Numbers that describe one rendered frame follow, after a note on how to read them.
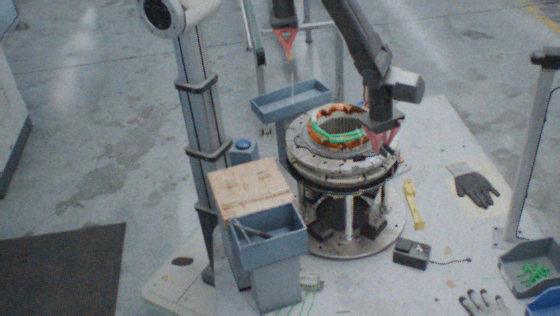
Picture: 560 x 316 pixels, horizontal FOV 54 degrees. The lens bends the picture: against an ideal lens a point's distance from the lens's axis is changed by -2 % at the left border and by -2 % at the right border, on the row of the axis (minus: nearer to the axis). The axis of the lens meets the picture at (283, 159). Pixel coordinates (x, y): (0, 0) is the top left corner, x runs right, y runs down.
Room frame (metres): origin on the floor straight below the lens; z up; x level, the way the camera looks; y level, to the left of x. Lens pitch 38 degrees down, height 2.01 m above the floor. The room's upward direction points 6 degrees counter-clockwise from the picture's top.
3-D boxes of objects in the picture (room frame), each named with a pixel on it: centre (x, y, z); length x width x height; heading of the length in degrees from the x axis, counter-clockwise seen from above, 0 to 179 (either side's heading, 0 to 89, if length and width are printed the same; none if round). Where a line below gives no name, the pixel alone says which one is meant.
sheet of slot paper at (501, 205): (1.35, -0.62, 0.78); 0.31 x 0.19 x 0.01; 4
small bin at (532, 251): (0.96, -0.65, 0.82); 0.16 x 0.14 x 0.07; 94
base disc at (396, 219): (1.28, -0.17, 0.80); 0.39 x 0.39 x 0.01
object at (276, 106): (1.57, -0.04, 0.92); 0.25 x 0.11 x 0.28; 114
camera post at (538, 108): (1.10, -0.63, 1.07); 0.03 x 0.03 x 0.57; 69
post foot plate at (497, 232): (1.10, -0.63, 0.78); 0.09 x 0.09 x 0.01; 69
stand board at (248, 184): (1.13, 0.10, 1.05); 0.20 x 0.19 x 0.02; 15
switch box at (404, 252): (1.07, -0.34, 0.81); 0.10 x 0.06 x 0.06; 61
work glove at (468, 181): (1.35, -0.61, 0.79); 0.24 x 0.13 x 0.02; 4
